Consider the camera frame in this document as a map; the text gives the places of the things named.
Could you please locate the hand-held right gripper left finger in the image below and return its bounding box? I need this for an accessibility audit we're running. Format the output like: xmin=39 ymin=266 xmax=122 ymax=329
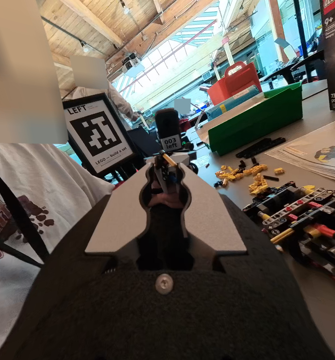
xmin=84 ymin=163 xmax=155 ymax=255

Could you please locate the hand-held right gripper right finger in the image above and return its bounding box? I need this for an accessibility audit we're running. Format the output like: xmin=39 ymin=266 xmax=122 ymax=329
xmin=179 ymin=163 xmax=248 ymax=255

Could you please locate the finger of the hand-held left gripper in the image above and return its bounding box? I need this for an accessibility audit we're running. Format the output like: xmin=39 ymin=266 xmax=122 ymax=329
xmin=144 ymin=155 xmax=181 ymax=195
xmin=172 ymin=153 xmax=198 ymax=170

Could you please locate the black lego connector blue pin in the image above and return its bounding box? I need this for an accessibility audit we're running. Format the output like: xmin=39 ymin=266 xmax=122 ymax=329
xmin=156 ymin=157 xmax=177 ymax=184

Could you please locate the yellow lego axle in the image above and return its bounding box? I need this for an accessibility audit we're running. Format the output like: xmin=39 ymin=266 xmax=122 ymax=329
xmin=160 ymin=150 xmax=178 ymax=169

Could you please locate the pile of yellow lego pieces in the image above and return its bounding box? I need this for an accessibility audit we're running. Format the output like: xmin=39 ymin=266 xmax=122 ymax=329
xmin=214 ymin=164 xmax=286 ymax=196

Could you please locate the stack of black lego beams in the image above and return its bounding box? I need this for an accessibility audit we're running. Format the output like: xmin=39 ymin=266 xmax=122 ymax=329
xmin=235 ymin=137 xmax=287 ymax=159

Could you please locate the lego car chassis model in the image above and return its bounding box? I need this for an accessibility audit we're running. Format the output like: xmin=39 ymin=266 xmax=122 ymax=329
xmin=241 ymin=181 xmax=335 ymax=282

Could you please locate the yellow toy car set box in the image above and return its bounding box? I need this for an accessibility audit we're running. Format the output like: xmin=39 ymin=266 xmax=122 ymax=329
xmin=319 ymin=0 xmax=335 ymax=111

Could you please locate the person's left hand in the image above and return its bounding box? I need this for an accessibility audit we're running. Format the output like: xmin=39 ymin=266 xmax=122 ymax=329
xmin=149 ymin=181 xmax=185 ymax=210

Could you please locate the black armrest office chair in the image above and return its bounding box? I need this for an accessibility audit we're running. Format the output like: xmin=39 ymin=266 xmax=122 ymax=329
xmin=127 ymin=126 xmax=160 ymax=164

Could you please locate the white cardboard sheet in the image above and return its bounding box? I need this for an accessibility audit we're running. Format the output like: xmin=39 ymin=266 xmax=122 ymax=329
xmin=193 ymin=95 xmax=269 ymax=144

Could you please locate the light blue plastic bag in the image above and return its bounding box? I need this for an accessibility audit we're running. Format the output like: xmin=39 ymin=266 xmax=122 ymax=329
xmin=205 ymin=85 xmax=261 ymax=122

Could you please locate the black white marker card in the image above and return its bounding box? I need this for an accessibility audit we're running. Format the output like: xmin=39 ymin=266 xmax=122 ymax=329
xmin=62 ymin=92 xmax=137 ymax=178

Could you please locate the white ceiling projector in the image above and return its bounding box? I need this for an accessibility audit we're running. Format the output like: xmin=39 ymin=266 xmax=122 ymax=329
xmin=120 ymin=51 xmax=144 ymax=74

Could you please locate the green plastic bin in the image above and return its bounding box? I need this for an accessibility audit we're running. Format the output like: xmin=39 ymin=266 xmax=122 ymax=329
xmin=207 ymin=81 xmax=303 ymax=157

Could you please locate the open instruction booklet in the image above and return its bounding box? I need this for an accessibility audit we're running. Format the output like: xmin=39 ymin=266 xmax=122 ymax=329
xmin=264 ymin=116 xmax=335 ymax=184

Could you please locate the black disc-top stand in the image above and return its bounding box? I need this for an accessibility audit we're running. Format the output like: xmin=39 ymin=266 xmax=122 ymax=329
xmin=292 ymin=0 xmax=310 ymax=84

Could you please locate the black neck strap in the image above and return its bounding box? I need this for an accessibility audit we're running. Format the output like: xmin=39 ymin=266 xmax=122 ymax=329
xmin=0 ymin=163 xmax=50 ymax=268

